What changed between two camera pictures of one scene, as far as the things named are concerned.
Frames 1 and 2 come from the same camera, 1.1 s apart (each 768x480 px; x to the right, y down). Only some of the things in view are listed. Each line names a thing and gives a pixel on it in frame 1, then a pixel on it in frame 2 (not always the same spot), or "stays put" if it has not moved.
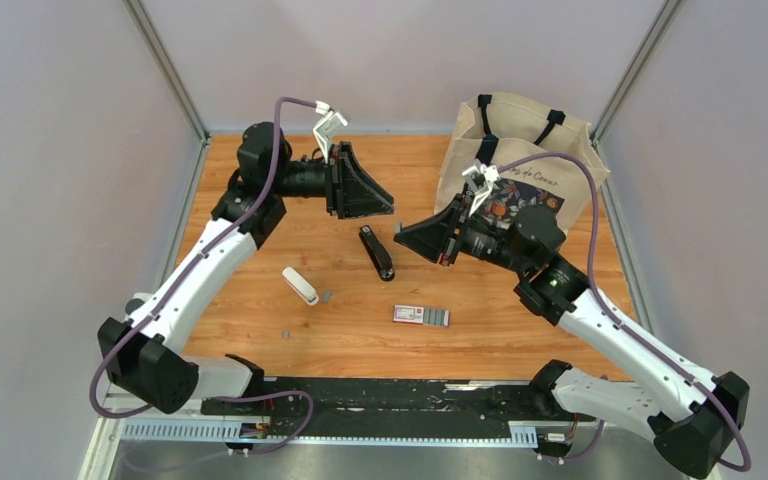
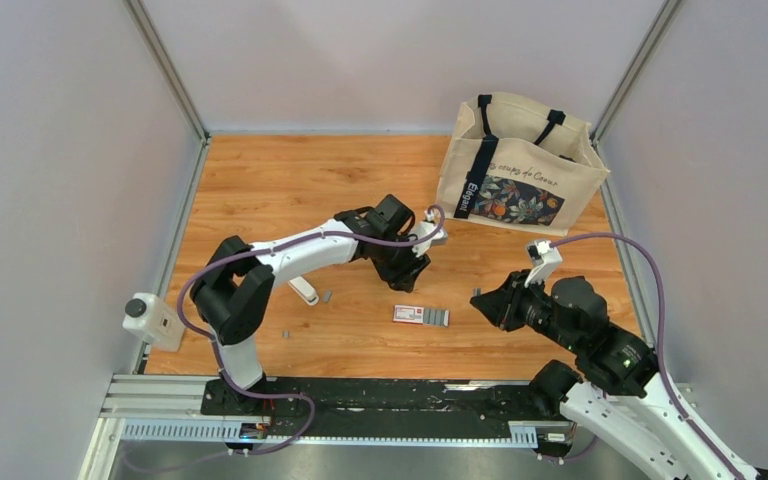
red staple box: [424, 315] stays put
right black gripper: [433, 237] → [496, 303]
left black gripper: [350, 191] → [404, 278]
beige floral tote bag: [499, 130] stays put
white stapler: [300, 286] stays put
